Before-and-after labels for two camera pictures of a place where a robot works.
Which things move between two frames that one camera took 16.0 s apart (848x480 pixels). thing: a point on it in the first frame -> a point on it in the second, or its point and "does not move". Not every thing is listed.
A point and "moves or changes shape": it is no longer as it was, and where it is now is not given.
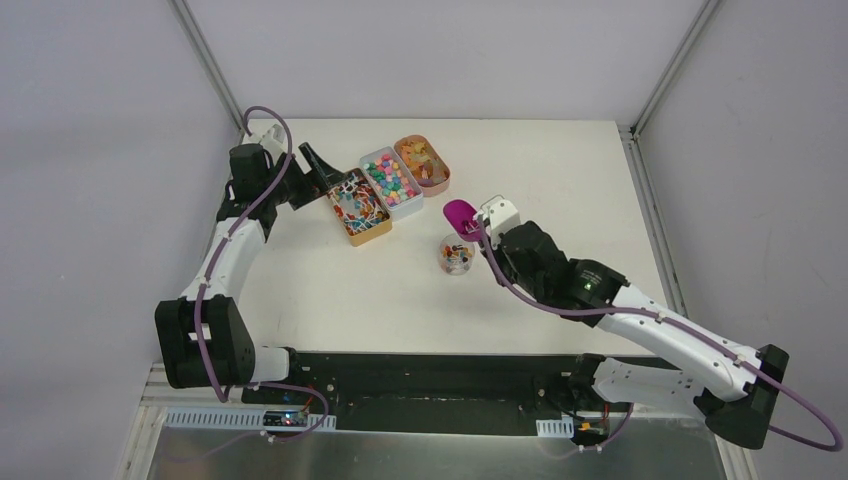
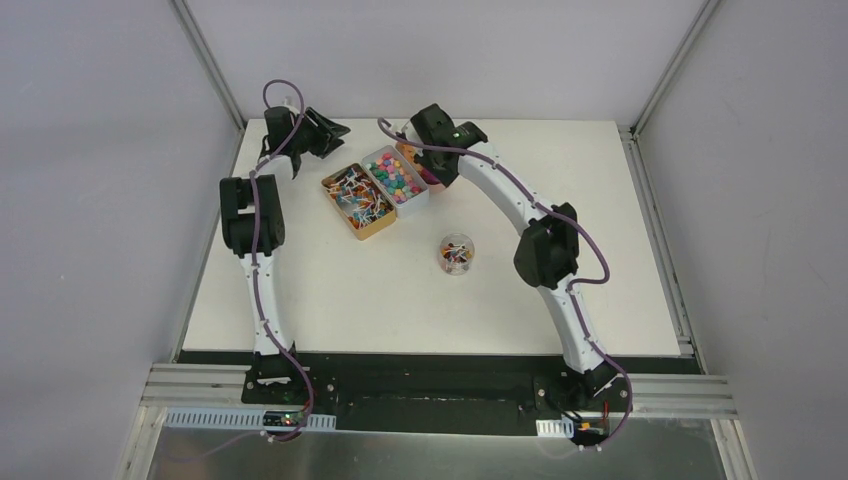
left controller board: (285, 418) does not move
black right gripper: (496, 248) -> (444, 177)
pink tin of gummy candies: (426, 164) does not move
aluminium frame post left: (181, 9) does not move
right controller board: (590, 431) does not move
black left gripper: (303, 183) -> (319, 134)
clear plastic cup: (456, 255) does not move
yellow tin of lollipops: (361, 208) moves or changes shape
